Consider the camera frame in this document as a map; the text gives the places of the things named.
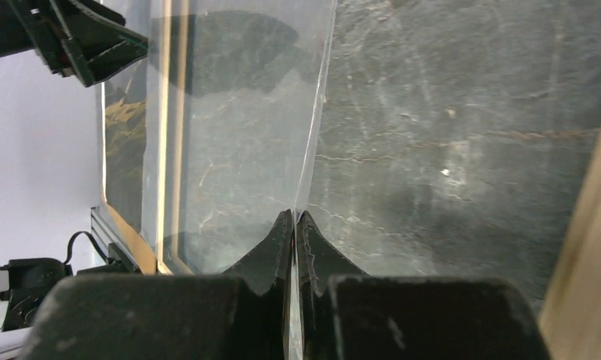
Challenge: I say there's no wooden picture frame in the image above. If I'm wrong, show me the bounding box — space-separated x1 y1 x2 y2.
155 0 601 360

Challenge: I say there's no aluminium rail frame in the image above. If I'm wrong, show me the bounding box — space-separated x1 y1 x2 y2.
91 205 128 252

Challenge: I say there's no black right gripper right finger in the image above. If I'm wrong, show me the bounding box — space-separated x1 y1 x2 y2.
295 212 551 359

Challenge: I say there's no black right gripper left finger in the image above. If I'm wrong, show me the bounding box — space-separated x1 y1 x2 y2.
20 210 294 360

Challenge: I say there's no clear acrylic sheet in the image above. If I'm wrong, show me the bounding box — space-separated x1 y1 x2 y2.
143 1 337 359

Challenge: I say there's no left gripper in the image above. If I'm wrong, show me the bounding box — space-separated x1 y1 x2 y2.
0 1 149 87

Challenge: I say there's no brown backing board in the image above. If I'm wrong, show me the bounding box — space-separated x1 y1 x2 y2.
101 193 157 275

